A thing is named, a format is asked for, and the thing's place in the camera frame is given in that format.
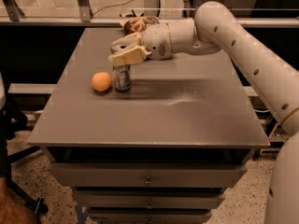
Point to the orange fruit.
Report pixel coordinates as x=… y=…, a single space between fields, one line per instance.
x=101 y=81

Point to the top grey drawer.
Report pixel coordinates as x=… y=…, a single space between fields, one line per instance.
x=147 y=175

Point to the grey drawer cabinet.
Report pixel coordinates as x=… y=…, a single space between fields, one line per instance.
x=189 y=109

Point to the brown chip bag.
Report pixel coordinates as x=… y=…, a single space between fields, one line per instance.
x=137 y=24

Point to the black office chair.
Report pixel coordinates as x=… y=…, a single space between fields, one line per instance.
x=16 y=206

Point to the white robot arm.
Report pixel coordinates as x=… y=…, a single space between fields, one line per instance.
x=214 y=27

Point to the silver redbull can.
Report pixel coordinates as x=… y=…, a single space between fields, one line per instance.
x=121 y=74

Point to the grey drawer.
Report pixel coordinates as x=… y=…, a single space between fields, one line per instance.
x=143 y=216
x=149 y=199
x=147 y=175

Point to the metal window railing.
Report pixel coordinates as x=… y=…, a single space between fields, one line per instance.
x=96 y=13

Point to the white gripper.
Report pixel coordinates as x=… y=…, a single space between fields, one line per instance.
x=155 y=41

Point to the middle grey drawer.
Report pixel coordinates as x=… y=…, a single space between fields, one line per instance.
x=149 y=199

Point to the bottom grey drawer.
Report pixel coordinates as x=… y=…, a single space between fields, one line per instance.
x=143 y=216

